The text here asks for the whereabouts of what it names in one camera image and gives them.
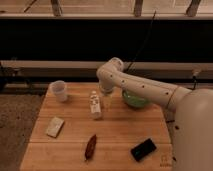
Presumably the green bowl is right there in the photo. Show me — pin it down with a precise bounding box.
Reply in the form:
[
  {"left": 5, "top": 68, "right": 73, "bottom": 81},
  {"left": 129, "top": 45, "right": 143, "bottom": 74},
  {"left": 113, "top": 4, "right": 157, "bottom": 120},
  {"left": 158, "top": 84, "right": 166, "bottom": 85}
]
[{"left": 122, "top": 90, "right": 149, "bottom": 108}]

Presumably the black smartphone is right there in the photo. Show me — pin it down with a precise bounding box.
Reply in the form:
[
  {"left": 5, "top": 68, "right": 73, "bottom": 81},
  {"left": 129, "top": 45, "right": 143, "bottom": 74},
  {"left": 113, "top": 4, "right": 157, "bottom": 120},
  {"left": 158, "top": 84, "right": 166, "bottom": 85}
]
[{"left": 131, "top": 139, "right": 157, "bottom": 162}]

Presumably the small white labelled bottle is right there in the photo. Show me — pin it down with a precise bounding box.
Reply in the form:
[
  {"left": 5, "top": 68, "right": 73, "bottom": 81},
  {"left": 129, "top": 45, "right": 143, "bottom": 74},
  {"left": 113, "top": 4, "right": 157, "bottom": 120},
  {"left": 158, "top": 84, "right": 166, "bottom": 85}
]
[{"left": 90, "top": 91, "right": 102, "bottom": 120}]

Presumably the black power cable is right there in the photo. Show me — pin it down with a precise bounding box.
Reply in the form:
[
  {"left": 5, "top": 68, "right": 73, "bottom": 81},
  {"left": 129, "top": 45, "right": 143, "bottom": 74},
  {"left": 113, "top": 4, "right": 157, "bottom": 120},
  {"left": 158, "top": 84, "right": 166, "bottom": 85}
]
[{"left": 123, "top": 9, "right": 158, "bottom": 74}]

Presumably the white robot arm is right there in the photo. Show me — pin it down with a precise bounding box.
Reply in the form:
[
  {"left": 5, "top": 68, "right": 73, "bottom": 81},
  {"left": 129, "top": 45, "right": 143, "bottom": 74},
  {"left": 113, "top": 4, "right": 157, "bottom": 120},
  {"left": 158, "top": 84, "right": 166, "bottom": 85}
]
[{"left": 96, "top": 57, "right": 213, "bottom": 171}]

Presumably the wooden table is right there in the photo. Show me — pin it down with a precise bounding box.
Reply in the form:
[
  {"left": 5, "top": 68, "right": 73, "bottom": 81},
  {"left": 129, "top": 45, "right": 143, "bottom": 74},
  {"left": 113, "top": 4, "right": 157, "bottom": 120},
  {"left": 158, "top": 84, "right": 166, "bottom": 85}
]
[{"left": 20, "top": 83, "right": 172, "bottom": 171}]

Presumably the white sponge block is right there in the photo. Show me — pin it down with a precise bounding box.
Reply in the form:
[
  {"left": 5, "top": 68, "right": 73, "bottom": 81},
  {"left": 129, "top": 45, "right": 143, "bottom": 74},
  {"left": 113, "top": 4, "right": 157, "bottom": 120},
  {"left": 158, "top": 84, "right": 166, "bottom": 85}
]
[{"left": 46, "top": 117, "right": 64, "bottom": 138}]

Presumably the translucent plastic cup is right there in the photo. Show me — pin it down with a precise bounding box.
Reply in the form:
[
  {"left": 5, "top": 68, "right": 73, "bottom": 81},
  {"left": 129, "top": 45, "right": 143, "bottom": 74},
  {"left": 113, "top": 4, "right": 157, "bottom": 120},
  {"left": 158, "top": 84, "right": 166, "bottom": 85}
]
[{"left": 50, "top": 80, "right": 68, "bottom": 102}]

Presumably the brown dried pod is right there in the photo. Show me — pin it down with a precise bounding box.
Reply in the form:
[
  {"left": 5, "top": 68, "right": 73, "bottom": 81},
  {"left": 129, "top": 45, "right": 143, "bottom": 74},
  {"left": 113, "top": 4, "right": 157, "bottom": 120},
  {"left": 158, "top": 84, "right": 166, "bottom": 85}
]
[{"left": 85, "top": 135, "right": 97, "bottom": 160}]

